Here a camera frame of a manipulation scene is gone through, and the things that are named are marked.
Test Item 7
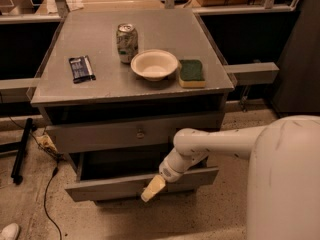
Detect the grey drawer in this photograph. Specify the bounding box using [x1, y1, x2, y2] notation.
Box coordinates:
[47, 112, 224, 153]
[65, 152, 219, 202]

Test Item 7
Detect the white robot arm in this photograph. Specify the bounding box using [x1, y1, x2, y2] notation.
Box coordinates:
[141, 115, 320, 240]

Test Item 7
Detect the grey top drawer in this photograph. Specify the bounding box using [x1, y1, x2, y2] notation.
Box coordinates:
[47, 112, 224, 153]

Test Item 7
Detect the grey drawer cabinet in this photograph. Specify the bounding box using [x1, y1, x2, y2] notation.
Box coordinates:
[25, 7, 238, 205]

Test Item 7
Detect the green yellow sponge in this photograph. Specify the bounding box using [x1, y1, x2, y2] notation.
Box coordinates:
[178, 60, 206, 88]

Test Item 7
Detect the white paper bowl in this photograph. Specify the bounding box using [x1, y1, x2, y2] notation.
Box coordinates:
[131, 49, 179, 81]

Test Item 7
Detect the white power strip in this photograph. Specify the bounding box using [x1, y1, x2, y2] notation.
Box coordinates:
[36, 134, 57, 153]

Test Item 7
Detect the dark blue snack packet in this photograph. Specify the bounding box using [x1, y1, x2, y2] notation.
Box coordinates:
[68, 55, 96, 84]

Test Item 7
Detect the black bar on floor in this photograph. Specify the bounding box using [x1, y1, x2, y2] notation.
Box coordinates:
[11, 118, 33, 185]

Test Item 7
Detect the green silver soda can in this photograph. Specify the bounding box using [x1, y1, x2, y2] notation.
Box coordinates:
[116, 23, 138, 64]

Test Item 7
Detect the white shoe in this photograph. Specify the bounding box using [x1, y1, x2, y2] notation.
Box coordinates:
[0, 223, 20, 240]

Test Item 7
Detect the white cloth on counter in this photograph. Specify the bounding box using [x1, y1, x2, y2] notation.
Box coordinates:
[66, 0, 84, 11]

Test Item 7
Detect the black floor cable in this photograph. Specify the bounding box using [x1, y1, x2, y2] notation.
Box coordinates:
[0, 93, 64, 240]

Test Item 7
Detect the grey right rail beam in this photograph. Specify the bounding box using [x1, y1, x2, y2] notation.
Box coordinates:
[224, 62, 279, 86]

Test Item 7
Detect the grey rail beam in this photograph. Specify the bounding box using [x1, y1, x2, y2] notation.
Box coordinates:
[224, 62, 279, 86]
[0, 78, 40, 103]

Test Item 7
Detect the grey left rail beam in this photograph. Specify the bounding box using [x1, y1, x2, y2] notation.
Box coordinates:
[0, 78, 40, 103]

